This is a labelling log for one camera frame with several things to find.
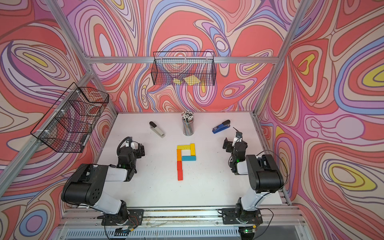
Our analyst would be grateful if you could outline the yellow sticky notes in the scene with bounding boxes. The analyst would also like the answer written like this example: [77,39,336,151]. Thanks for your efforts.
[173,75,201,86]

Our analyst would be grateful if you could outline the teal block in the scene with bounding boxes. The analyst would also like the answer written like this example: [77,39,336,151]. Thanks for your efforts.
[182,156,197,162]

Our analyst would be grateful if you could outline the blue stapler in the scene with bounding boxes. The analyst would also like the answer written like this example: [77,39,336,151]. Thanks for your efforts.
[212,120,231,134]

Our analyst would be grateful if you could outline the aluminium rail front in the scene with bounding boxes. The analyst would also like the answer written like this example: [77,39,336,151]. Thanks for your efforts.
[59,205,306,228]

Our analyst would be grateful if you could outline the black wire basket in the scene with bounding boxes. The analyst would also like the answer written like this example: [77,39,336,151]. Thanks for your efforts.
[151,51,217,86]
[30,83,109,153]

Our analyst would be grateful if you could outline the grey stapler black handle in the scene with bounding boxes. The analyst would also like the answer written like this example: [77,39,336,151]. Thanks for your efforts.
[149,121,165,138]

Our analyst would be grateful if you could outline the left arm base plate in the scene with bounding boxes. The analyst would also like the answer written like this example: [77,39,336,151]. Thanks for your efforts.
[98,209,144,227]

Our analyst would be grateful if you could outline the black wire basket left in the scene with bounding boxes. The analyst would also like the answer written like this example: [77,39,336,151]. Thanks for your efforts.
[30,83,109,153]

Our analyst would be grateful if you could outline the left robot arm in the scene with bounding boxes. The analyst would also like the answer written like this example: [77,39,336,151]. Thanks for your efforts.
[61,137,145,228]

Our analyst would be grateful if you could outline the red block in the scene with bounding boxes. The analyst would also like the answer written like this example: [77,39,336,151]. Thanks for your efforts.
[177,161,183,171]
[178,170,183,181]

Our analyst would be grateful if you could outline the clear cup of pencils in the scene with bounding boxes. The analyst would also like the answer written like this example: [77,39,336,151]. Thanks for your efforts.
[182,111,194,136]

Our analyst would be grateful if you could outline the orange block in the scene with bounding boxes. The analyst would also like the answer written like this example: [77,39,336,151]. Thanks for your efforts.
[177,149,182,162]

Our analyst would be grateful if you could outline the yellow block vertical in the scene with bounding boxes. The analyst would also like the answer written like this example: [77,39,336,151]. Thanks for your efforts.
[190,144,196,156]

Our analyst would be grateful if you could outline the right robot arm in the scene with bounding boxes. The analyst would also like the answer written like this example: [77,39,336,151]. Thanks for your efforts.
[218,131,285,226]

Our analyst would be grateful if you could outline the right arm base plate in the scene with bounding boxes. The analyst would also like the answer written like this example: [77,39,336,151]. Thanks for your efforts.
[218,208,263,226]

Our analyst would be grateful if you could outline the yellow block horizontal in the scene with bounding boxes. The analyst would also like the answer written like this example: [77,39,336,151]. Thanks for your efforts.
[177,145,191,150]

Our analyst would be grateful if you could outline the black wire basket back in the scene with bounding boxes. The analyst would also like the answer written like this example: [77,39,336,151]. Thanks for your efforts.
[151,51,217,86]

